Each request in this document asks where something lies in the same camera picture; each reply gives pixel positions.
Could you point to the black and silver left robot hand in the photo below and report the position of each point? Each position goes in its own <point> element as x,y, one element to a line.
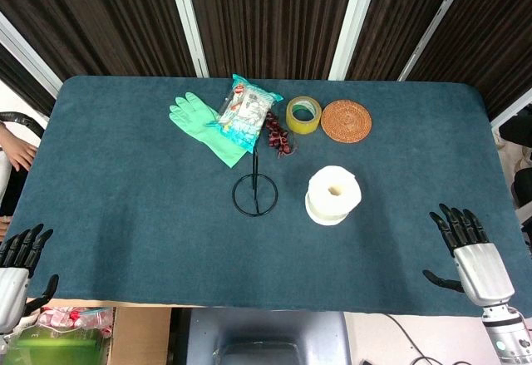
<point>12,286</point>

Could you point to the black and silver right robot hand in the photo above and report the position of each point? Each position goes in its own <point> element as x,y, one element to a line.
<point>484,271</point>

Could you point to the white toilet paper roll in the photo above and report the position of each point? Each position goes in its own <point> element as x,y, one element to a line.
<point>324,203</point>

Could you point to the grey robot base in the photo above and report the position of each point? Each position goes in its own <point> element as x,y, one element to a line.
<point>266,336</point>

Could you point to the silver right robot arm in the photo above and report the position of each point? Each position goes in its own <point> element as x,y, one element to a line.
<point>507,336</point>

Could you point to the clear bag with red items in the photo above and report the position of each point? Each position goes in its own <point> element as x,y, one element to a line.
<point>70,319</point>

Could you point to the green plastic item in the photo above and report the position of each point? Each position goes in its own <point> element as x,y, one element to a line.
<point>54,348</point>

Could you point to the bystander's bare hand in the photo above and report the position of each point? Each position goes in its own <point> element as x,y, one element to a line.
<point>21,153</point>

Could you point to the brown cardboard box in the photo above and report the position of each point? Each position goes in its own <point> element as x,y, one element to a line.
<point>137,336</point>

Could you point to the black chair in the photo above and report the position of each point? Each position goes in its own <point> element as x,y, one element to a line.
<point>519,130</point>

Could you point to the blue table cloth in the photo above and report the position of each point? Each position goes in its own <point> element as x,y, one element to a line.
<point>166,236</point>

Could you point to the black chair armrest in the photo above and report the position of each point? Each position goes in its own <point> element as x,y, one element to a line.
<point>25,119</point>

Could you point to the round woven rattan coaster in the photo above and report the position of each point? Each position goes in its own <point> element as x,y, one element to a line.
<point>346,119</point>

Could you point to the yellow packing tape roll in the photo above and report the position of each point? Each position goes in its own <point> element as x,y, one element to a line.
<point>302,124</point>

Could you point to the brown ribbed partition panel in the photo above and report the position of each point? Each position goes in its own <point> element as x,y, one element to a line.
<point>399,16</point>
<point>95,20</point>
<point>270,20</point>
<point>490,36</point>

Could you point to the green rubber glove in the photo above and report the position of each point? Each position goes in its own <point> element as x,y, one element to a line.
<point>195,121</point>

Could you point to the dark red artificial grape bunch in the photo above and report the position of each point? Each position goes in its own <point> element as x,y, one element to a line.
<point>276,130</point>

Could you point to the teal and white snack packet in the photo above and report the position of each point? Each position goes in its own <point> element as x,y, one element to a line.
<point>245,111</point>

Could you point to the white partition frame post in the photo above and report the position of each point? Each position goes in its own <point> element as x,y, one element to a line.
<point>434,24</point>
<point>353,24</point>
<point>29,57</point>
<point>511,109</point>
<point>187,20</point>

